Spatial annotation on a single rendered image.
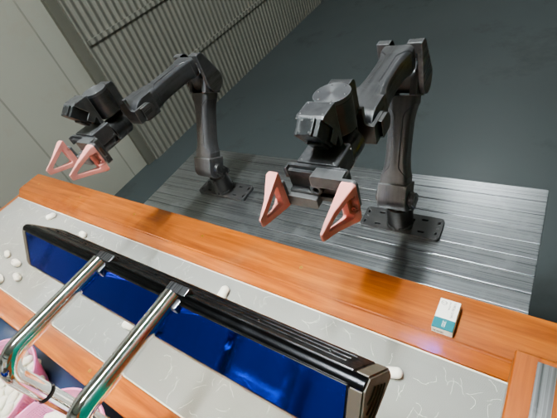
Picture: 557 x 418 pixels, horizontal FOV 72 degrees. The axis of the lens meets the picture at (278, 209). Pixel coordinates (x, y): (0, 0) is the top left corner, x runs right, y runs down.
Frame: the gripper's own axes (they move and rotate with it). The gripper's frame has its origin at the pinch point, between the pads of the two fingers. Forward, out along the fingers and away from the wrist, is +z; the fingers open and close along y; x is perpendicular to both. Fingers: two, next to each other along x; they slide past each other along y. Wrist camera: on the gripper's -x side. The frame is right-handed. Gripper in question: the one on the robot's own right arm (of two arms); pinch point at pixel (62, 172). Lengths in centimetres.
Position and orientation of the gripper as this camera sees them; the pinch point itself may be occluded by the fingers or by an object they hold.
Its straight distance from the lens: 97.3
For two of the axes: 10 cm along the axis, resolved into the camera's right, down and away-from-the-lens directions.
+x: 2.9, 6.9, 6.6
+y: 8.3, 1.7, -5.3
